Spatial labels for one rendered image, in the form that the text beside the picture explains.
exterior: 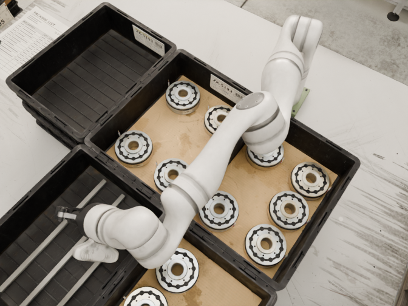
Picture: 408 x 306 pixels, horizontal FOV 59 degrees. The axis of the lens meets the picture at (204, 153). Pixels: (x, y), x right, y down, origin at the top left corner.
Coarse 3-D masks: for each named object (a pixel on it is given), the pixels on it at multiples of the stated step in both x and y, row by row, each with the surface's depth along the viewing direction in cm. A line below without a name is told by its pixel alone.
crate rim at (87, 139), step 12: (168, 60) 104; (192, 60) 105; (156, 72) 102; (216, 72) 103; (144, 84) 100; (240, 84) 101; (132, 96) 100; (120, 108) 97; (108, 120) 95; (96, 132) 93; (108, 156) 90; (120, 168) 89; (132, 180) 88; (156, 192) 87
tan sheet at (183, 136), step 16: (208, 96) 111; (160, 112) 108; (192, 112) 108; (144, 128) 106; (160, 128) 106; (176, 128) 106; (192, 128) 106; (160, 144) 103; (176, 144) 104; (192, 144) 104; (160, 160) 101; (192, 160) 102; (144, 176) 99; (176, 176) 99
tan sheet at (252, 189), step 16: (288, 144) 105; (240, 160) 102; (288, 160) 103; (304, 160) 103; (224, 176) 100; (240, 176) 100; (256, 176) 100; (272, 176) 100; (288, 176) 101; (336, 176) 101; (240, 192) 98; (256, 192) 98; (272, 192) 98; (240, 208) 96; (256, 208) 96; (288, 208) 97; (240, 224) 94; (256, 224) 94; (224, 240) 92; (240, 240) 92; (288, 240) 93; (272, 272) 89
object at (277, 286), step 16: (304, 128) 96; (336, 144) 94; (352, 160) 93; (352, 176) 90; (336, 192) 88; (192, 224) 84; (320, 224) 86; (240, 256) 81; (256, 272) 79; (288, 272) 80
